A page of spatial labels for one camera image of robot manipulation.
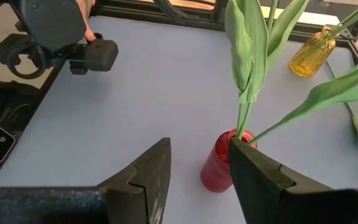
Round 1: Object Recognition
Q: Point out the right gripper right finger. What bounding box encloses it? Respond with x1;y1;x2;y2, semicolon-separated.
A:
228;138;332;224

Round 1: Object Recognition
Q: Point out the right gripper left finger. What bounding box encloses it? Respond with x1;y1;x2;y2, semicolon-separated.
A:
98;138;172;224

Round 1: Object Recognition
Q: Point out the red ribbed glass vase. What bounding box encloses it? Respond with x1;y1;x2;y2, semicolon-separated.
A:
200;129;258;194

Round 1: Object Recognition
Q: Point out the yellow ribbed glass vase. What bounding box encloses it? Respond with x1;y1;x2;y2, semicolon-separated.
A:
288;25;337;78

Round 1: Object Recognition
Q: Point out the person's hand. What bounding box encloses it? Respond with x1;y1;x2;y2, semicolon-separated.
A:
75;0;98;43

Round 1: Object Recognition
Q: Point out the blue-gray table mat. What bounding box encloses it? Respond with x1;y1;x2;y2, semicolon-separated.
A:
0;15;358;224

